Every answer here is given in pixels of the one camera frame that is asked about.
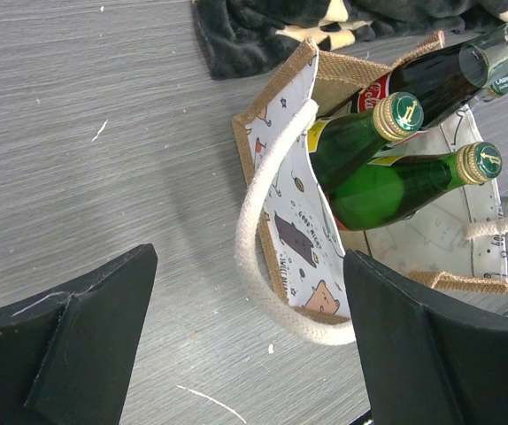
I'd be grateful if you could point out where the clear bottle upper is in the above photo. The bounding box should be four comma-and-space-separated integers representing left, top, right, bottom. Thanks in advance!
474, 74, 508, 103

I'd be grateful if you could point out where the green bottle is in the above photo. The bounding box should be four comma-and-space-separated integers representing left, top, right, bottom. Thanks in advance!
307, 92, 424, 193
327, 142, 503, 231

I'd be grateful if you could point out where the brown canvas bag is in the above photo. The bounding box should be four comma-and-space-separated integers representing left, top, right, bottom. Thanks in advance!
233, 38, 508, 345

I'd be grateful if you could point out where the black floral blanket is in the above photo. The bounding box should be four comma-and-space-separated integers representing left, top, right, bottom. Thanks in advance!
191, 0, 508, 80

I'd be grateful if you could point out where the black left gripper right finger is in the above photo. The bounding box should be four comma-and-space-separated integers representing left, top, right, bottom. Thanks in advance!
343, 250, 508, 424

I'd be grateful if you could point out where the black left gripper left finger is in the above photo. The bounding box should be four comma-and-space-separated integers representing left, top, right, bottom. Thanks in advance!
0, 243, 158, 424

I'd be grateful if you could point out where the cola glass bottle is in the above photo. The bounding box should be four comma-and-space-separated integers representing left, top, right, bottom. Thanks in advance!
324, 4, 508, 134

